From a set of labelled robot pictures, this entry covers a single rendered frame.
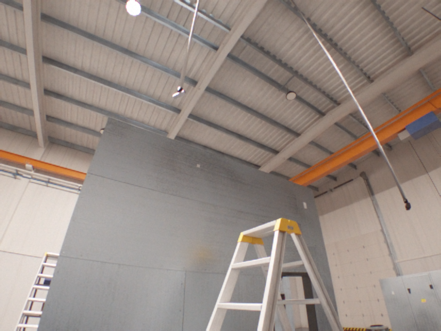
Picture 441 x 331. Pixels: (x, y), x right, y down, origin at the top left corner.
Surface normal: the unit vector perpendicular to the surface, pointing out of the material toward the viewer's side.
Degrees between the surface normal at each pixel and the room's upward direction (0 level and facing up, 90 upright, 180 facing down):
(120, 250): 90
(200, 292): 90
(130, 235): 90
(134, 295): 90
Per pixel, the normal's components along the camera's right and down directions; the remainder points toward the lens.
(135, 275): 0.52, -0.47
